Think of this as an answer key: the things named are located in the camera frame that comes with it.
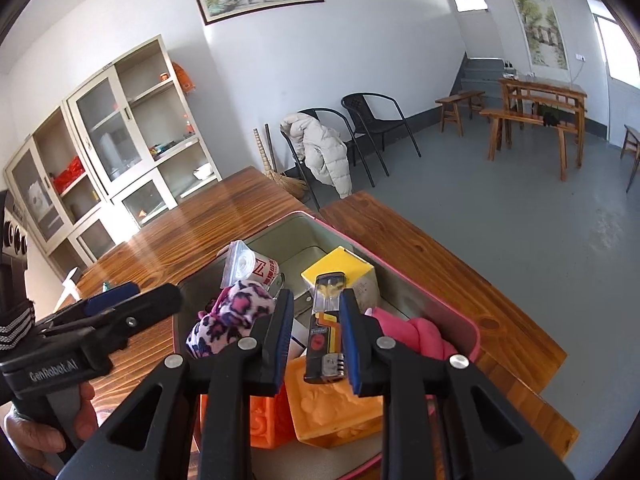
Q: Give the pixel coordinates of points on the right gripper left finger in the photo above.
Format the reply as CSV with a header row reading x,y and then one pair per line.
x,y
149,436

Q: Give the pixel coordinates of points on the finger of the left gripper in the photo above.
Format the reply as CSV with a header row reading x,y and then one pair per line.
x,y
110,297
122,321

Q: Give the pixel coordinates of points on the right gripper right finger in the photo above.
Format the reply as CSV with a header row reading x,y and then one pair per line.
x,y
439,416

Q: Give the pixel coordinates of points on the dark orange rubber cube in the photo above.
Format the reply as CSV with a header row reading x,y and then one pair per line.
x,y
271,423

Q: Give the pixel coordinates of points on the leopard print plush pouch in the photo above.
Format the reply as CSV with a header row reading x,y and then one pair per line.
x,y
229,318

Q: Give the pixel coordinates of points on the white roll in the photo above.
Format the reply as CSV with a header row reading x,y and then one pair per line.
x,y
244,264

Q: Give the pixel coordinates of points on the pink knotted rope toy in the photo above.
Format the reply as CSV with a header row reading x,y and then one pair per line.
x,y
418,334

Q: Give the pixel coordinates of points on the light orange rubber cube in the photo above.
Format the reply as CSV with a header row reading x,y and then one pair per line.
x,y
329,415

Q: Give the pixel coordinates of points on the black packaged lighter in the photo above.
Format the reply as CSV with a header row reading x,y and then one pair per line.
x,y
324,358

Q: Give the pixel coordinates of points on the yellow white medicine box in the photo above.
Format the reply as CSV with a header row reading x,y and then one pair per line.
x,y
360,275

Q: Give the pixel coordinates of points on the person left hand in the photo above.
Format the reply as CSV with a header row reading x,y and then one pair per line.
x,y
33,441

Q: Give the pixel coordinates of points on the beige display cabinet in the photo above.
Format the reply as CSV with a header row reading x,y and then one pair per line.
x,y
113,157

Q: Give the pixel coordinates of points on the straw broom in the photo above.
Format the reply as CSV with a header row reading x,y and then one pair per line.
x,y
272,168

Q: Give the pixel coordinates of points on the pink metal tin box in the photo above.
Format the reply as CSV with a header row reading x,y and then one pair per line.
x,y
297,241

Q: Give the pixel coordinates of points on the chair with beige jacket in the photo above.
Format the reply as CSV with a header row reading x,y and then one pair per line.
x,y
321,149

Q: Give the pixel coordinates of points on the black metal chair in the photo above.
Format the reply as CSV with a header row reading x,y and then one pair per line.
x,y
374,128

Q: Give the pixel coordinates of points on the small wooden stool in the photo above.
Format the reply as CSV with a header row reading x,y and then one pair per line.
x,y
450,108

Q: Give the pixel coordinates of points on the wooden side table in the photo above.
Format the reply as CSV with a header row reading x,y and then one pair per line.
x,y
543,102

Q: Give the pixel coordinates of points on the hanging scroll painting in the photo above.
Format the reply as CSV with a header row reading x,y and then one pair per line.
x,y
544,40

